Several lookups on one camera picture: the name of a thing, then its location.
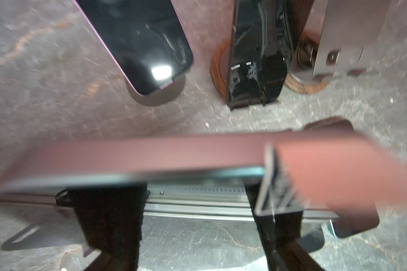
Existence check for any black phone on wooden stand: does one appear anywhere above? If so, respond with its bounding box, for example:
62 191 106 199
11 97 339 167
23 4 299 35
226 1 296 110

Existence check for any dark phone with sticker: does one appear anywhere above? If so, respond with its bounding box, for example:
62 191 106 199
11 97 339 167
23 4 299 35
0 129 407 209

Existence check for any purple phone on stand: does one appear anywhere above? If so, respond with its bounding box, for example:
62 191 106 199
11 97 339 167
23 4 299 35
75 0 194 96

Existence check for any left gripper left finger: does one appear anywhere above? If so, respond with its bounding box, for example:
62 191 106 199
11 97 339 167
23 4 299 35
55 184 149 271

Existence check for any white-edged black phone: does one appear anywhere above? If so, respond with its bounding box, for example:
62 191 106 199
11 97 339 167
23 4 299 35
302 116 354 132

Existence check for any wooden round phone stand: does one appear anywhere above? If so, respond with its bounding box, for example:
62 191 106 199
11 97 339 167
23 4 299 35
210 39 231 99

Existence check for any wooden base metal stand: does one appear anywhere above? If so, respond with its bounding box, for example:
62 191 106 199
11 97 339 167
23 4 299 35
285 1 391 95

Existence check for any silver-edged phone with sticker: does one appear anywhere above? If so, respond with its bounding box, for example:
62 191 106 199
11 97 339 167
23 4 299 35
327 205 380 239

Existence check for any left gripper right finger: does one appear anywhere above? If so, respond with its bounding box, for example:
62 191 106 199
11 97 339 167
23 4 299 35
245 182 316 271

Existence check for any left grey phone stand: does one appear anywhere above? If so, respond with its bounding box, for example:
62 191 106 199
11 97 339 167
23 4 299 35
0 203 326 258

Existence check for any grey round phone stand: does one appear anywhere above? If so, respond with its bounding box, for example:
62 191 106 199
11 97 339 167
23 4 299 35
125 74 187 107

